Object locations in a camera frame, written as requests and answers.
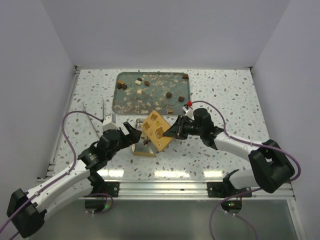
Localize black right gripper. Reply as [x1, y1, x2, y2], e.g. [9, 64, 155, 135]
[163, 115, 204, 140]

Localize gold tin box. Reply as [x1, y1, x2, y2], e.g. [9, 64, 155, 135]
[131, 133, 156, 158]

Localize metal tongs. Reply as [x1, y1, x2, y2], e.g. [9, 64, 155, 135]
[87, 97, 105, 139]

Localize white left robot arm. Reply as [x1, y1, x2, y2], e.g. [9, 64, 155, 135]
[6, 121, 142, 238]

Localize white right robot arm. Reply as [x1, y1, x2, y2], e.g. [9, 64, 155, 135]
[163, 108, 295, 198]

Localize dark chocolate left pair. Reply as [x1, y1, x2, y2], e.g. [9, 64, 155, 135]
[117, 83, 128, 90]

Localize white square chocolate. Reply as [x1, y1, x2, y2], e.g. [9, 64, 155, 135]
[135, 78, 142, 85]

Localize blue floral serving tray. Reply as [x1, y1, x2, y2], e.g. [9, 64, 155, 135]
[112, 71, 191, 115]

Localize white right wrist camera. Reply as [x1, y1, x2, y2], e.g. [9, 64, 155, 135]
[182, 101, 194, 119]

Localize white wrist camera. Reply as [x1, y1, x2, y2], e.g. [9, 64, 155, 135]
[182, 101, 194, 119]
[102, 113, 118, 132]

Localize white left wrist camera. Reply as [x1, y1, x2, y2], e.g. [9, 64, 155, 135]
[102, 113, 118, 132]

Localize aluminium front rail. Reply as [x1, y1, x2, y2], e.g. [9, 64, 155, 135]
[37, 180, 296, 201]

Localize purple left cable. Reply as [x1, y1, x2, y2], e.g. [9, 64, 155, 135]
[0, 111, 116, 240]

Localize purple cable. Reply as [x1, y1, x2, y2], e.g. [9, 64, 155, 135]
[189, 99, 302, 240]
[0, 111, 116, 240]

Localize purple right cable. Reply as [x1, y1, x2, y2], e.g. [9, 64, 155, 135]
[189, 99, 302, 240]

